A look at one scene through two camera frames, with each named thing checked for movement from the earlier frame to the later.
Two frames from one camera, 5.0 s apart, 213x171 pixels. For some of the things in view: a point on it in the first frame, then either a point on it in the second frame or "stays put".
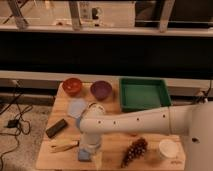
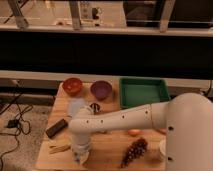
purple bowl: [101, 89] stays put
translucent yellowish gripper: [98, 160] to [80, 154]
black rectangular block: [56, 128] stays put
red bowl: [72, 86] stays put
